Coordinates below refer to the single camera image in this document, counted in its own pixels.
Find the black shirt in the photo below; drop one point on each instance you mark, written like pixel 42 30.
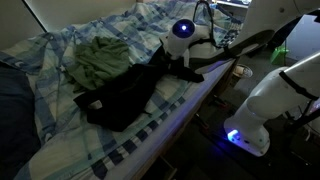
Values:
pixel 118 103

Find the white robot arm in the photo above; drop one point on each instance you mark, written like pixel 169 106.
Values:
pixel 281 89

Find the green shirt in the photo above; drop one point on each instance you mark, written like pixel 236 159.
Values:
pixel 98 62

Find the white sneaker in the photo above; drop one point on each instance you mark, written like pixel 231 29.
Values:
pixel 242 71

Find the blue plaid bed sheet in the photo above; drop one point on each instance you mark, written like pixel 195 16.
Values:
pixel 69 145

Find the dark blue pillow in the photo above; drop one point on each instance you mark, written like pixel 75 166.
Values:
pixel 18 136

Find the wooden bed frame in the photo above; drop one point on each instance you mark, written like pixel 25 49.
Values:
pixel 165 135

